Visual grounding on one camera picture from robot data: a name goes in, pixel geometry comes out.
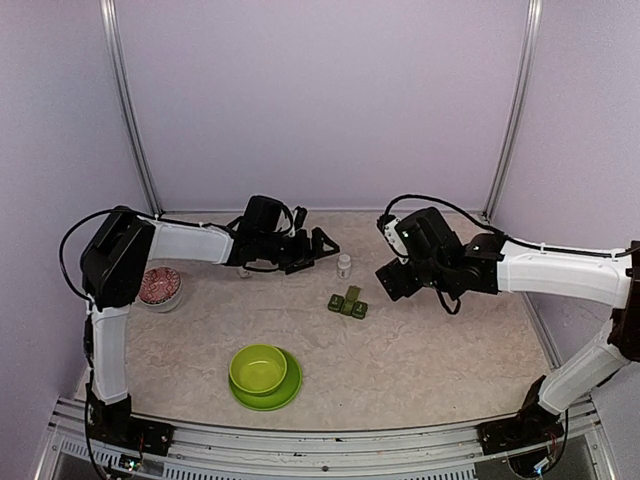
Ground left aluminium frame post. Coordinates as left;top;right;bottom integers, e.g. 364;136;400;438
99;0;164;215

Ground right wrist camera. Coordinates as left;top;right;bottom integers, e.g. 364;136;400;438
376;214;404;250

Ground right aluminium frame post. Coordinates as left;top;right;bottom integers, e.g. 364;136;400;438
483;0;544;223

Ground aluminium frame post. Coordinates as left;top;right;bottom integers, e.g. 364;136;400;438
483;0;544;223
99;0;164;215

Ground white pill bottle with code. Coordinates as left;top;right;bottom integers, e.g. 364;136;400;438
237;268;251;279

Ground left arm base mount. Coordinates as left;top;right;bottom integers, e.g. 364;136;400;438
88;417;175;457

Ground aluminium front rail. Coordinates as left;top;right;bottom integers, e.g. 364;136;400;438
31;398;622;479

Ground green plate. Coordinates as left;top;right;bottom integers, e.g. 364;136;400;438
228;348;302;411

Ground green bowl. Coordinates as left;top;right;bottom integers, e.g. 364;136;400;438
229;344;288;396

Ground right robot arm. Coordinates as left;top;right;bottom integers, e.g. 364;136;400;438
312;212;631;444

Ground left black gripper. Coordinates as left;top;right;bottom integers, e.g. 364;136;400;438
259;226;341;274

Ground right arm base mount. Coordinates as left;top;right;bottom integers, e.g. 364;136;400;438
476;417;564;455

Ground red patterned white bowl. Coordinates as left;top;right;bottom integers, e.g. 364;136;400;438
138;266;183;313

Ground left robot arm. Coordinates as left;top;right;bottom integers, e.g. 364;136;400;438
80;195;340;445

